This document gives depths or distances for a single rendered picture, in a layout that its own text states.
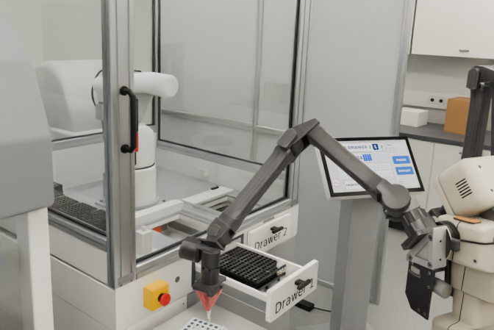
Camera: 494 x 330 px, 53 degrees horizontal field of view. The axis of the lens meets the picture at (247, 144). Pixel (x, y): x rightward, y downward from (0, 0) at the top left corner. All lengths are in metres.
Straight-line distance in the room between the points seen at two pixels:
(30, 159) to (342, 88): 2.45
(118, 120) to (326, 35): 2.05
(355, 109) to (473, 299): 1.81
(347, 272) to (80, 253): 1.50
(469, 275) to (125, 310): 1.01
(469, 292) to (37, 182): 1.18
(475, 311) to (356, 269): 1.20
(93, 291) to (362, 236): 1.48
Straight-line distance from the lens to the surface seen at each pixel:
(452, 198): 1.52
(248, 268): 1.79
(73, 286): 1.77
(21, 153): 0.98
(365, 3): 3.15
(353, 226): 2.62
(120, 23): 1.40
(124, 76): 1.41
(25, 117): 0.99
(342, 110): 3.21
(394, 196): 1.45
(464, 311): 1.64
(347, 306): 2.82
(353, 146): 2.54
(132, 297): 1.64
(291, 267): 1.85
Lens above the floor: 1.72
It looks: 13 degrees down
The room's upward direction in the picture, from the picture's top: 2 degrees clockwise
